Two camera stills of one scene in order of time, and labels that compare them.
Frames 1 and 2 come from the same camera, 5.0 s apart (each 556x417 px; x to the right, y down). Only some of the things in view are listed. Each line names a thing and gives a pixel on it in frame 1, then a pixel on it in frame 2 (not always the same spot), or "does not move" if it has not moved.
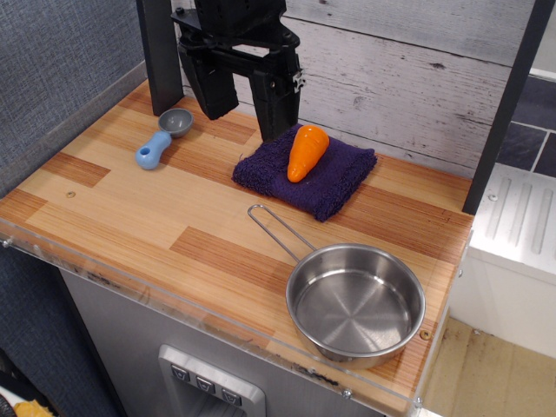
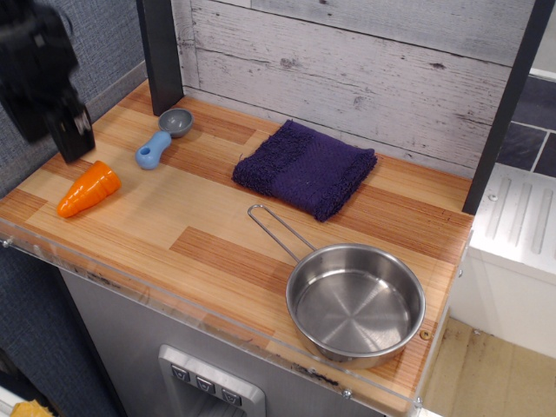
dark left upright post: [163, 69] does not move
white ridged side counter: [507, 286] does not move
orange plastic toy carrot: [310, 142] -> [100, 181]
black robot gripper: [277, 86] -> [37, 66]
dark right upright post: [506, 102] does not move
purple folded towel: [321, 191] does not move
